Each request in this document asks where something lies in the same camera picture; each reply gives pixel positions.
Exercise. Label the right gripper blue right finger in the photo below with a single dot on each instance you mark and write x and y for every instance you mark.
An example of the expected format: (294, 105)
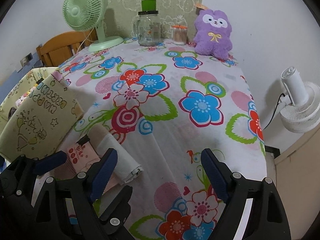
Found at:
(218, 174)

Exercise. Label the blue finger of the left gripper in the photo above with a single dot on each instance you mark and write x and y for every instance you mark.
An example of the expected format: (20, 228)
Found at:
(50, 163)

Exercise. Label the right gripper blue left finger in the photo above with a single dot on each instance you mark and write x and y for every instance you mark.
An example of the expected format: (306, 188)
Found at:
(100, 173)

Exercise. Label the white beige bag roll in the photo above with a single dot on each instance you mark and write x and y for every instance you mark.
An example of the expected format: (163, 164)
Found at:
(127, 169)

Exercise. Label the pink wet wipes pack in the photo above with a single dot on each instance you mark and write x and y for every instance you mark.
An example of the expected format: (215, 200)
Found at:
(81, 155)

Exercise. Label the yellow fabric storage box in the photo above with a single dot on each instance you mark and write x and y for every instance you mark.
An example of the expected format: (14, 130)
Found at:
(41, 122)

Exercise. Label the beige wooden door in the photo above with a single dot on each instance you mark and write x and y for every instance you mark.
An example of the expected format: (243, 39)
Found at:
(298, 182)

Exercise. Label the floral tablecloth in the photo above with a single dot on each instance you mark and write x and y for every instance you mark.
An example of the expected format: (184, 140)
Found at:
(165, 105)

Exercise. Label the white standing fan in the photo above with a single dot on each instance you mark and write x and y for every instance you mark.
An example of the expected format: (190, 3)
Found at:
(299, 106)

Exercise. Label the purple plush bunny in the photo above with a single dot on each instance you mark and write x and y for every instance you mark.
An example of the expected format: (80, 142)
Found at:
(213, 31)

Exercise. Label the toothpick jar orange lid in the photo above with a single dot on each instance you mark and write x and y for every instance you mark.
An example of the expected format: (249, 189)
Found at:
(179, 34)

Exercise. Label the glass mason jar mug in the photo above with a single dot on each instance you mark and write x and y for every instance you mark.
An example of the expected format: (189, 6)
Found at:
(147, 28)

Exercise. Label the green desk fan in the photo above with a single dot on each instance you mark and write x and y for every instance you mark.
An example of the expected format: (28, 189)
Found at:
(84, 15)

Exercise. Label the green patterned cardboard panel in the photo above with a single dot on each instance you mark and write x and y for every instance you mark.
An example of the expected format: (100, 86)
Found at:
(121, 14)

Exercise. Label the green cup on jar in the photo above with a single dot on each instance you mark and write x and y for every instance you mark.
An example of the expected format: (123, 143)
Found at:
(148, 5)

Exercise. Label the wall power socket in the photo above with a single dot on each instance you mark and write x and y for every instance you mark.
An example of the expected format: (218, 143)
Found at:
(26, 59)

